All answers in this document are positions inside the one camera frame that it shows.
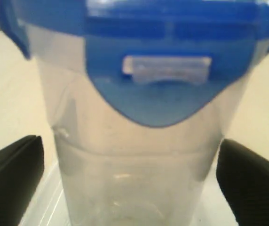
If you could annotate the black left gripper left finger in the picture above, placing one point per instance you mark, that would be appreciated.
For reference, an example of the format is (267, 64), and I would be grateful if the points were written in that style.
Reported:
(21, 169)

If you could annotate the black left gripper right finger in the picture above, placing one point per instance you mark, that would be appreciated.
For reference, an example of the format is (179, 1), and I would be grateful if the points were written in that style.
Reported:
(243, 177)

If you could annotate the white rectangular tray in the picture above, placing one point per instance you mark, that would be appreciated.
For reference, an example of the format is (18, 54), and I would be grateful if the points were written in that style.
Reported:
(48, 205)

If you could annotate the tall clear plastic container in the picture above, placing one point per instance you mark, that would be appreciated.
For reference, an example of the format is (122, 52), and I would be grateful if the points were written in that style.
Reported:
(133, 149)

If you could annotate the blue snap-lock lid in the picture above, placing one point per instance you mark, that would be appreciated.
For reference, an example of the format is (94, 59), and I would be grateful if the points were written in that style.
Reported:
(157, 62)

